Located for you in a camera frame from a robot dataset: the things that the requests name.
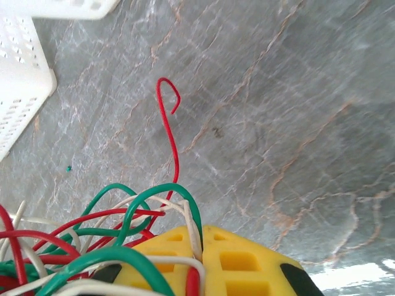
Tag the white perforated plastic basket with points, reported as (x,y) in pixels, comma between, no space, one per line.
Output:
(18,92)
(77,12)

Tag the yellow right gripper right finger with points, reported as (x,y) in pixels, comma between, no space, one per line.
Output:
(247,265)

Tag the small green scrap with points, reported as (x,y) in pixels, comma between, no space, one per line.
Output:
(68,168)

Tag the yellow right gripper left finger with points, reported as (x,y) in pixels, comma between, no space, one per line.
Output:
(166,243)

